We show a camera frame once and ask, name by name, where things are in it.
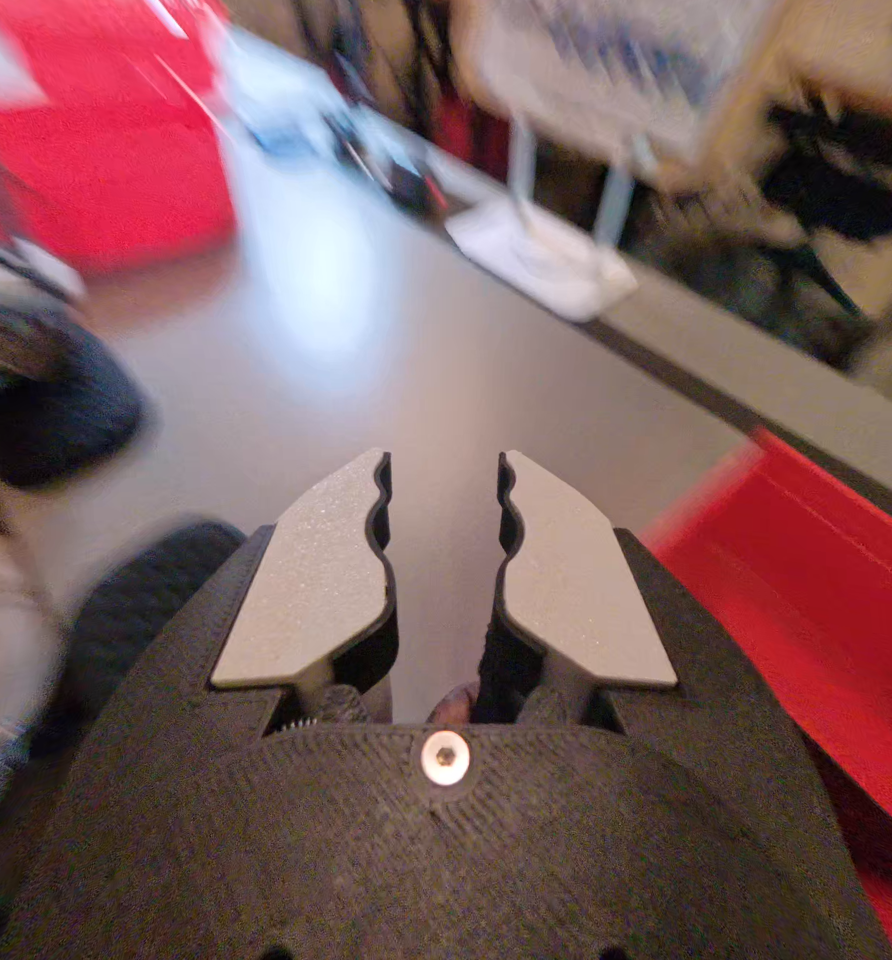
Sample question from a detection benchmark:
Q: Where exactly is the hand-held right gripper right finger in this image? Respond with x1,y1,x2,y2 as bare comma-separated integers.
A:
474,450,679,723

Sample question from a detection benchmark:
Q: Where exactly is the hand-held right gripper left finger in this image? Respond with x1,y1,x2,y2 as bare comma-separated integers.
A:
210,447,402,695

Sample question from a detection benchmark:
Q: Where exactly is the red plastic bin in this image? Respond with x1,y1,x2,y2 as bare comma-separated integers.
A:
639,429,892,960
0,0,238,275

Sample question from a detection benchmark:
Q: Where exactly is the black mesh pad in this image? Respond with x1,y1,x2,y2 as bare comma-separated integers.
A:
59,519,250,744

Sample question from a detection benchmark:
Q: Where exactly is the instruction poster board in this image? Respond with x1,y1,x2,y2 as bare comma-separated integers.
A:
449,0,795,192

